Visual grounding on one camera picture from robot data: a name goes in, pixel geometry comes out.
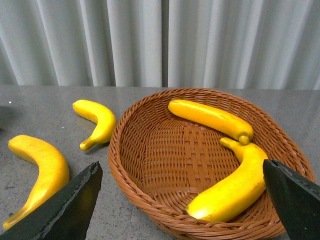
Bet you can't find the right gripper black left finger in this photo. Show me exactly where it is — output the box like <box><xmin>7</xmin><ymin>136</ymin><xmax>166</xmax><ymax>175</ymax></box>
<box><xmin>0</xmin><ymin>161</ymin><xmax>103</xmax><ymax>240</ymax></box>

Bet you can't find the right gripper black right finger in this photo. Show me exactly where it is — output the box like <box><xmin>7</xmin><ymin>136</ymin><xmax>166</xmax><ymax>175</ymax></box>
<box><xmin>262</xmin><ymin>159</ymin><xmax>320</xmax><ymax>240</ymax></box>

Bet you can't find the curved yellow banana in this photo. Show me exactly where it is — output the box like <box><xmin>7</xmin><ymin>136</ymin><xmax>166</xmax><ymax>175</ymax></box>
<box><xmin>184</xmin><ymin>137</ymin><xmax>268</xmax><ymax>222</ymax></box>

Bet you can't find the large yellow banana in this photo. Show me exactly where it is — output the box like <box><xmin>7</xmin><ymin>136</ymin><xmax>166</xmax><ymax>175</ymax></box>
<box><xmin>3</xmin><ymin>135</ymin><xmax>70</xmax><ymax>230</ymax></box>

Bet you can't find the small yellow banana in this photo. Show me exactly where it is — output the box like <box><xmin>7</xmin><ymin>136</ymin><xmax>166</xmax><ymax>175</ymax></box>
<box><xmin>72</xmin><ymin>99</ymin><xmax>117</xmax><ymax>151</ymax></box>

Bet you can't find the right brown wicker basket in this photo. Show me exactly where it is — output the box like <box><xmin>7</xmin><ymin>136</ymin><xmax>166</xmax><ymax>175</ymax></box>
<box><xmin>108</xmin><ymin>88</ymin><xmax>315</xmax><ymax>240</ymax></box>

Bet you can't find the straight yellow banana in basket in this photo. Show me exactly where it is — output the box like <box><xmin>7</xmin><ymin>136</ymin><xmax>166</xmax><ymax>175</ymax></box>
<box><xmin>167</xmin><ymin>99</ymin><xmax>254</xmax><ymax>145</ymax></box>

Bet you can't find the white pleated curtain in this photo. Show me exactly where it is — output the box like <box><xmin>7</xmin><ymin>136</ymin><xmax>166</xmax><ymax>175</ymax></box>
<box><xmin>0</xmin><ymin>0</ymin><xmax>320</xmax><ymax>90</ymax></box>

